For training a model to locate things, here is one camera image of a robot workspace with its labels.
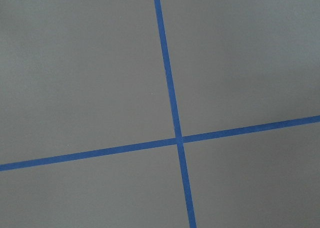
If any blue tape strip lengthwise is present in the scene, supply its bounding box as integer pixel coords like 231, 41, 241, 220
154, 0, 197, 227

